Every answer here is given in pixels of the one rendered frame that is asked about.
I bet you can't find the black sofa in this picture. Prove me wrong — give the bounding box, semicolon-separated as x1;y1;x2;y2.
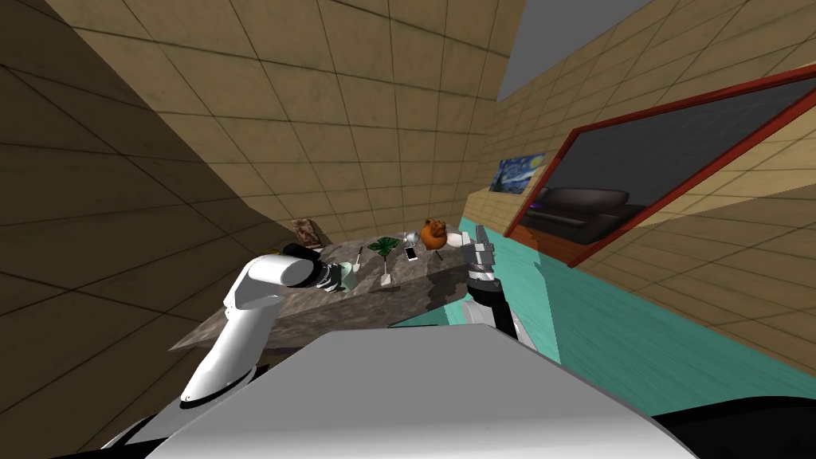
520;186;649;246

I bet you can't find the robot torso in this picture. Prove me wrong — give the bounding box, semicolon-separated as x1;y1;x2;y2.
101;323;702;459

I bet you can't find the orange teddy bear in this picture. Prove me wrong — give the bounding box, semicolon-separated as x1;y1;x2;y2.
420;218;449;252

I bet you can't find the grey marble table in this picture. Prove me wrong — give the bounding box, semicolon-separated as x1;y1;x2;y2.
168;222;487;352

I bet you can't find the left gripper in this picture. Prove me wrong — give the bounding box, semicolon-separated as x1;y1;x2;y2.
312;260;343;294

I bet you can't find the blue night sky painting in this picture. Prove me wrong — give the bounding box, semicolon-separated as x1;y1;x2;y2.
488;152;547;195

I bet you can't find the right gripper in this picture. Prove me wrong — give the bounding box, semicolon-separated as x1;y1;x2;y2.
460;224;498;276

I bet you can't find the green leaf in white vase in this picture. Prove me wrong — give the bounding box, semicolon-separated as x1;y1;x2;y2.
367;236;402;288

